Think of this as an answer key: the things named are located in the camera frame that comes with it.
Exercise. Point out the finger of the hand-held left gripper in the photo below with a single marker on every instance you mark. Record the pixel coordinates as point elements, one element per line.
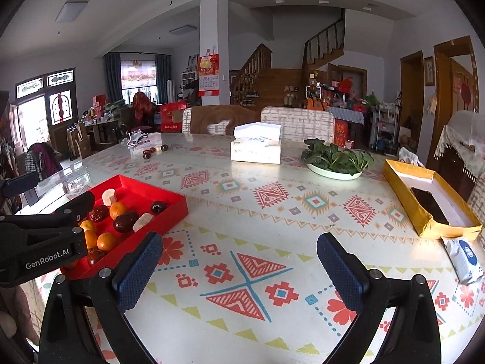
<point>72,206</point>

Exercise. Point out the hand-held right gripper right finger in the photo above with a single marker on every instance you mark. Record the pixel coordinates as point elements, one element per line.
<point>341,273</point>

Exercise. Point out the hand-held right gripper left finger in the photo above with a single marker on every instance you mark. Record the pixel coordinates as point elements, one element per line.
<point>138,273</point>

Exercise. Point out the pale peeled chunk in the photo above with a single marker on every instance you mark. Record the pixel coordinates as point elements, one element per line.
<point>143,222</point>
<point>108,196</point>

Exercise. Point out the red tray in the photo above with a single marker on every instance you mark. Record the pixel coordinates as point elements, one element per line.
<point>136,193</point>

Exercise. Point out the person's left forearm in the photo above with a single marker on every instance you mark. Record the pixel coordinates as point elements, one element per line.
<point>15,305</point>

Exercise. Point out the jacket on chair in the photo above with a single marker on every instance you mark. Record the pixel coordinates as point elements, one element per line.
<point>41,161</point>

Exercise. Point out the white patterned object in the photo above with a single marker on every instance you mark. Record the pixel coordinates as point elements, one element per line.
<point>136,137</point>

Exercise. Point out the entrance door with windows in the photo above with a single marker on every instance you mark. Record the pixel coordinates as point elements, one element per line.
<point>57,110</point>

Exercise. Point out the white plate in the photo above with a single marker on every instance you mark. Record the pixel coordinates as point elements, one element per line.
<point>329,173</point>

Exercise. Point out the black phone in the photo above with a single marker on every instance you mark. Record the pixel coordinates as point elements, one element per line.
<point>430,204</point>

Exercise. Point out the yellow cardboard box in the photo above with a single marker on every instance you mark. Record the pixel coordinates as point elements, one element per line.
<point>394,170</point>

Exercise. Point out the plate of green leaves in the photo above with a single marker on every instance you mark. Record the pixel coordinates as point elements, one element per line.
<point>337,157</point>

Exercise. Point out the office chair with red cloth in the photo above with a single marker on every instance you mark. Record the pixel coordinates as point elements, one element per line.
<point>141,106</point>

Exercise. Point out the white tissue packet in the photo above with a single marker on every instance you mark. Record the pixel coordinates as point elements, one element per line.
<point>464,259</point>

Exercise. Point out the blue curtain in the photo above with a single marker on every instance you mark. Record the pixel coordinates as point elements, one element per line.
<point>112,79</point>
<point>163,77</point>

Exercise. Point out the red gift box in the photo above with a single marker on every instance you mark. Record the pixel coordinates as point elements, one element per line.
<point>172,115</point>

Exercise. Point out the white tissue box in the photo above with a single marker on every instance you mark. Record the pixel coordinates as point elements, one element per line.
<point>255,149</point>

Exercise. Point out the metal storage rack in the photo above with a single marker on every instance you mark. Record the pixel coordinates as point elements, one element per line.
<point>382,129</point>

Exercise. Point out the white brick-patterned chair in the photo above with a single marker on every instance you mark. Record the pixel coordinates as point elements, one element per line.
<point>297,123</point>

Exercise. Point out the wooden chair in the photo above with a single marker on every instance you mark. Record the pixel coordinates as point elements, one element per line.
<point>212,115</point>

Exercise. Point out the cabinet with lace cloth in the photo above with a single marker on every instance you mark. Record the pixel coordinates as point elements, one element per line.
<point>462,140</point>

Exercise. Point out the square ceiling light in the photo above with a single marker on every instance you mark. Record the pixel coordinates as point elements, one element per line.
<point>183,29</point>
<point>71,10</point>

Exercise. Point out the wooden staircase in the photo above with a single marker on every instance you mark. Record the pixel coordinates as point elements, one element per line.
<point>272,83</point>

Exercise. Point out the framed picture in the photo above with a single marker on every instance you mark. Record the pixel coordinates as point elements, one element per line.
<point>429,71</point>

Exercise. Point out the wooden door frame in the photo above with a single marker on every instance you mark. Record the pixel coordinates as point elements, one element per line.
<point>411,98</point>
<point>441,94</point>

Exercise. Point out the red wall calendar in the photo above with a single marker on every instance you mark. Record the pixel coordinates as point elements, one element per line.
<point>208,74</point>

